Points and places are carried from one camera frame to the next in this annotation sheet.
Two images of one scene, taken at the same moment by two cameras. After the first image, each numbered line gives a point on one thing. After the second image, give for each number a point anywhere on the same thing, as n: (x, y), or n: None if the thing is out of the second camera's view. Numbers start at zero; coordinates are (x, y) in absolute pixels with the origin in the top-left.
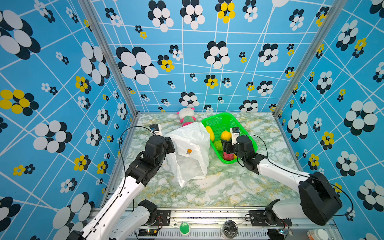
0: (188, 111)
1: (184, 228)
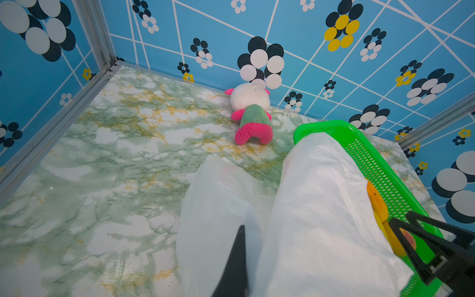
0: (252, 103)
1: None
